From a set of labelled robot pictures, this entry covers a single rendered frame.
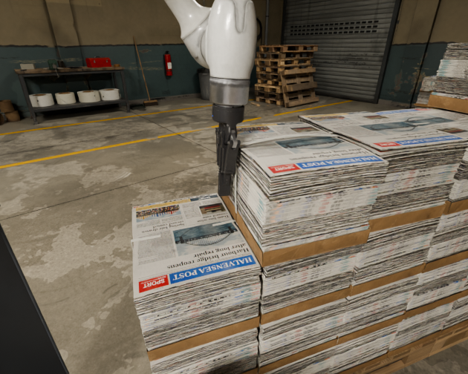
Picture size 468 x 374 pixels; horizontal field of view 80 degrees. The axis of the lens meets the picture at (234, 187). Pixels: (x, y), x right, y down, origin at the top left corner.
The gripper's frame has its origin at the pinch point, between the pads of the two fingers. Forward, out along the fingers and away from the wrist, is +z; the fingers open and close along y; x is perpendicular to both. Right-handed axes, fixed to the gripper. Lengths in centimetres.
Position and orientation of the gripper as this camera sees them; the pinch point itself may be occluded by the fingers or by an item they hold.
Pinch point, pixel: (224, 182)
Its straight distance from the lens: 73.3
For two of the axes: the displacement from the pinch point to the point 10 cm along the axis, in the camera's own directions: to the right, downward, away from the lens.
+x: -9.4, 0.9, -3.2
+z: -0.6, 9.0, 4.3
